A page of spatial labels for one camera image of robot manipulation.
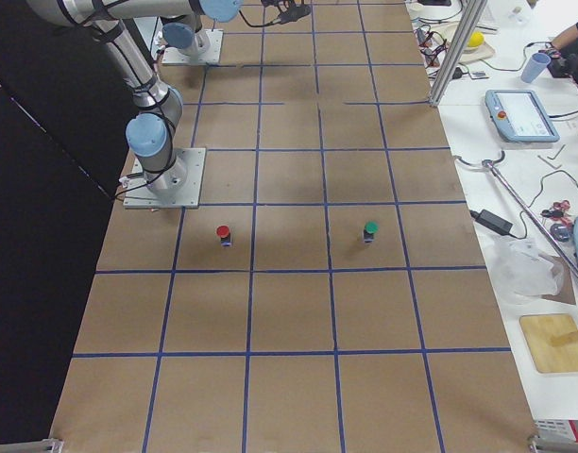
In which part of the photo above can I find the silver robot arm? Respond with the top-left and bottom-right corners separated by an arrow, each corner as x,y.
159,1 -> 244,66
28,1 -> 194,195

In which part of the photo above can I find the red push button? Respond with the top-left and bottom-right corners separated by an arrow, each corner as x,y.
216,225 -> 232,247

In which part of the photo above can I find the black power adapter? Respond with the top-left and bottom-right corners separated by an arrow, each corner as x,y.
469,210 -> 513,236

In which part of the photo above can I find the metal walking cane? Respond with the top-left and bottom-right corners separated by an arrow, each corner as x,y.
453,151 -> 578,280

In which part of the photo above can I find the clear plastic bag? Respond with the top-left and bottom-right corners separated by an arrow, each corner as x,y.
483,237 -> 565,306

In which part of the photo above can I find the yellow lemon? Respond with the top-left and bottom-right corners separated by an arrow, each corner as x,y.
466,31 -> 485,51

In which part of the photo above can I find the wooden cutting board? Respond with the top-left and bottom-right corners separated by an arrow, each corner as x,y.
519,314 -> 578,374

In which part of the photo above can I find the light blue plastic cup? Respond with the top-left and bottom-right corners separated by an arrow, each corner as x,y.
520,52 -> 552,83

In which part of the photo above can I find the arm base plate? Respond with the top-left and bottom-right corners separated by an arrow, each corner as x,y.
122,148 -> 207,209
158,28 -> 223,66

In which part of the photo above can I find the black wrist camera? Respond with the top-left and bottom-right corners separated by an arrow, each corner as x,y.
261,0 -> 312,27

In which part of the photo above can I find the aluminium frame post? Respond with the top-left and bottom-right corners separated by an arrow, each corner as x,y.
429,0 -> 487,107

